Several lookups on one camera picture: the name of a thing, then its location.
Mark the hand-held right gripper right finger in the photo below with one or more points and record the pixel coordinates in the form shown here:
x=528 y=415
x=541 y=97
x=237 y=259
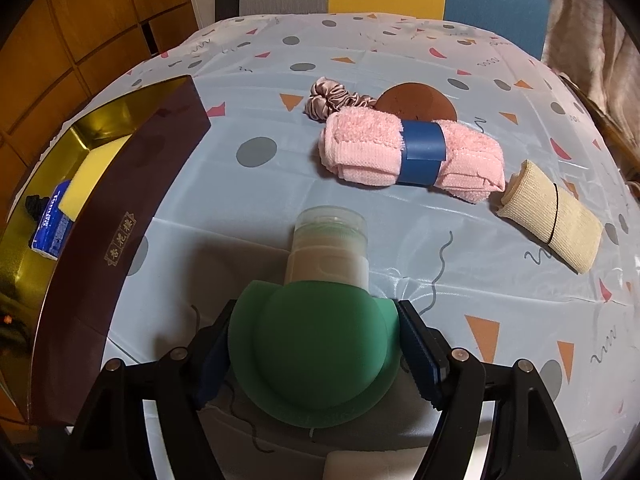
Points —
x=425 y=360

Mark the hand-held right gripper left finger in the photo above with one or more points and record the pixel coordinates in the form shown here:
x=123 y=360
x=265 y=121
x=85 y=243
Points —
x=212 y=375

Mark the beige bandage roll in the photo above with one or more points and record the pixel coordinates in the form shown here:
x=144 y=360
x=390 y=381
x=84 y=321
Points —
x=565 y=220

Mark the gold-lined dark tin box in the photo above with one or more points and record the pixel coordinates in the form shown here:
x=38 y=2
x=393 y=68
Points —
x=100 y=210

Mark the blue tissue pack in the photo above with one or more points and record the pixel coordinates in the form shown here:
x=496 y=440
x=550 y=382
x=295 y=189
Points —
x=50 y=225

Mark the pink towel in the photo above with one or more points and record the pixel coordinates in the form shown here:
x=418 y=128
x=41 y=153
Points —
x=360 y=145

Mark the yellow sponge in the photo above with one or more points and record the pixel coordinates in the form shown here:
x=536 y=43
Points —
x=90 y=180

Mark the brown round puff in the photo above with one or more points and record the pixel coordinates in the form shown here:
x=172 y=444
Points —
x=415 y=102

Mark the patterned light blue tablecloth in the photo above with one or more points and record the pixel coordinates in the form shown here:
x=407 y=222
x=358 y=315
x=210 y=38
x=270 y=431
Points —
x=450 y=260

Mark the pink satin scrunchie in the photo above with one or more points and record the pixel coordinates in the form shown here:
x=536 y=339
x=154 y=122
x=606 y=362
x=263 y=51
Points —
x=330 y=95

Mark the beige patterned curtain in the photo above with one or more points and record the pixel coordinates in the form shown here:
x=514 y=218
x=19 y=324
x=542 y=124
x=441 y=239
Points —
x=590 y=35

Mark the wooden cabinet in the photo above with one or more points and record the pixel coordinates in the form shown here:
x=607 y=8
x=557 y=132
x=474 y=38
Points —
x=75 y=10

